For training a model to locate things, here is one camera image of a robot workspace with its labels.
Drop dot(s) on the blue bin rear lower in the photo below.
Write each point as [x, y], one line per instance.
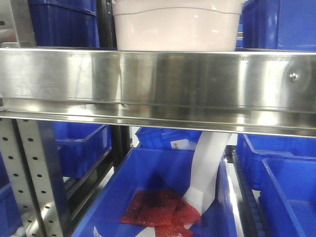
[167, 138]

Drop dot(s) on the blue bin with red bag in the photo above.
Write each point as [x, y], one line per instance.
[146, 169]

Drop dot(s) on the stainless steel right shelf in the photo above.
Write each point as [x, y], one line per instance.
[256, 91]

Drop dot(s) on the blue bin lower right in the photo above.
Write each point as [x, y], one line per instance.
[283, 169]

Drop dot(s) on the blue bin upper left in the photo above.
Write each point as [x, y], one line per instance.
[65, 23]

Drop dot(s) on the blue bin upper right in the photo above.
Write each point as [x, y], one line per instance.
[279, 24]

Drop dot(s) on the red bubble wrap bag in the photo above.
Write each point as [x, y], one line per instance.
[165, 211]

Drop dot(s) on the blue bin behind post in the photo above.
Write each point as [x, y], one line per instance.
[80, 146]

